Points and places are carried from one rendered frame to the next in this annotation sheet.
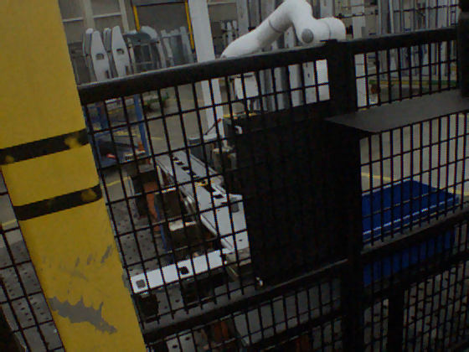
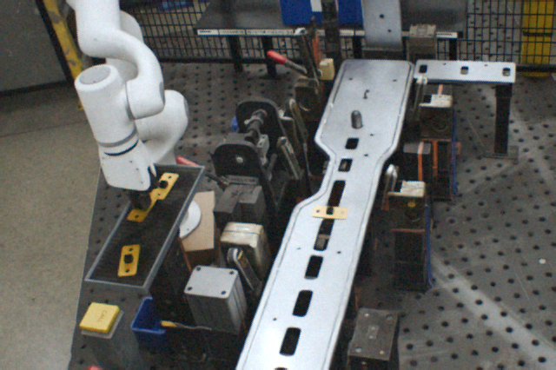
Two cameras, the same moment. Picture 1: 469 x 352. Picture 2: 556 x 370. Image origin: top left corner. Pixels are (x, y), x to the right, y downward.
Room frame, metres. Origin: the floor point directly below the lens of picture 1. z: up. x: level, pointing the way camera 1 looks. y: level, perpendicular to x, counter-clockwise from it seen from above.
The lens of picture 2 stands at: (2.69, 0.89, 2.23)
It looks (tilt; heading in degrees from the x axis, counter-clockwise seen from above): 41 degrees down; 223
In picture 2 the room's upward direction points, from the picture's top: 12 degrees counter-clockwise
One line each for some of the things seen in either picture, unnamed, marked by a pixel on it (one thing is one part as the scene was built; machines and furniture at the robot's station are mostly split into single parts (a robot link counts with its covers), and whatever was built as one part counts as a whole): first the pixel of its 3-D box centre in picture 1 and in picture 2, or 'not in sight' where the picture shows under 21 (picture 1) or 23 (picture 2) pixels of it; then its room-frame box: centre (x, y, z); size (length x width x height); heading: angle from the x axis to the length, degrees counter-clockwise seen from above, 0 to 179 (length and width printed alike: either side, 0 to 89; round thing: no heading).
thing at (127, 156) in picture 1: (141, 183); not in sight; (2.17, 0.48, 0.88); 0.15 x 0.11 x 0.36; 109
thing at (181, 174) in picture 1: (200, 183); (332, 221); (1.69, 0.13, 1.00); 1.38 x 0.22 x 0.02; 19
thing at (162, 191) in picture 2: not in sight; (163, 184); (1.90, -0.17, 1.17); 0.08 x 0.04 x 0.01; 15
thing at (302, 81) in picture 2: not in sight; (314, 129); (1.29, -0.19, 0.88); 0.07 x 0.06 x 0.35; 109
